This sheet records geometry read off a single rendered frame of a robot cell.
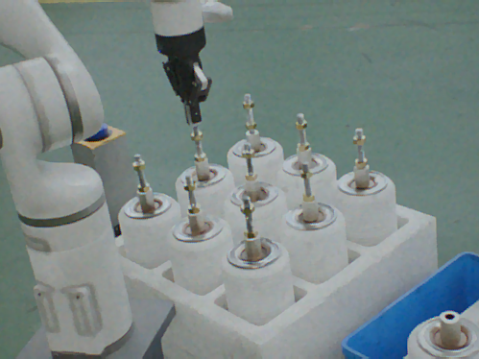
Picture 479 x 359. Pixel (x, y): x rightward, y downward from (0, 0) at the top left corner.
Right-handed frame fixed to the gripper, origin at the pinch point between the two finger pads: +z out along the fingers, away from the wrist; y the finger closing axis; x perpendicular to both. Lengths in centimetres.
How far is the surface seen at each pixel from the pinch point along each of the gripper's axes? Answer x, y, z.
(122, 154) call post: -8.8, -11.7, 8.4
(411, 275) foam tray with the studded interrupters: 19.6, 27.8, 25.1
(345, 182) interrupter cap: 15.0, 18.6, 10.6
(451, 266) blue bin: 25.4, 30.3, 24.5
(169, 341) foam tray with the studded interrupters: -16.5, 15.0, 27.4
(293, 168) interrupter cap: 12.0, 8.8, 10.8
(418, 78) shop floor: 89, -53, 37
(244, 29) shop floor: 79, -127, 37
